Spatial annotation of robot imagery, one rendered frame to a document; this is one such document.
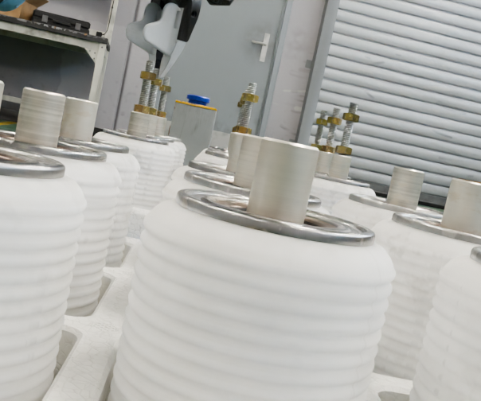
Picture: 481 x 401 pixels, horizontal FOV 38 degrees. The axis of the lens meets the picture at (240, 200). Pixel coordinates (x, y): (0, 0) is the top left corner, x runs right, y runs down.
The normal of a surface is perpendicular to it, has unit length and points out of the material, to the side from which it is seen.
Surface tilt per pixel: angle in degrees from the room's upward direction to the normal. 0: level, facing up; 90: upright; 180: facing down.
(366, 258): 42
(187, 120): 90
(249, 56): 90
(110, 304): 0
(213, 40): 90
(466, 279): 57
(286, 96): 90
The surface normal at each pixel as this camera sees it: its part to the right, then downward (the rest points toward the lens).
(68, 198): 0.90, -0.33
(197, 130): 0.03, 0.10
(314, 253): 0.35, -0.61
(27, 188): 0.67, -0.57
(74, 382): 0.21, -0.97
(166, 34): 0.64, 0.22
